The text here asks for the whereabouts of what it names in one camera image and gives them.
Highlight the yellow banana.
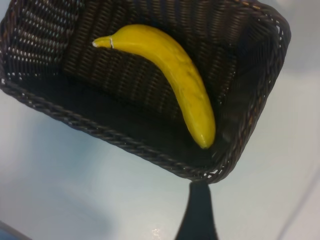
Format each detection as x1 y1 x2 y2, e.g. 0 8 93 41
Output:
92 24 216 150

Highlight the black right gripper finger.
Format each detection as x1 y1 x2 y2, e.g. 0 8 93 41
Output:
174 181 219 240

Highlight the dark brown wicker basket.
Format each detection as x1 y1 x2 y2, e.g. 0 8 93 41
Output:
0 0 292 185

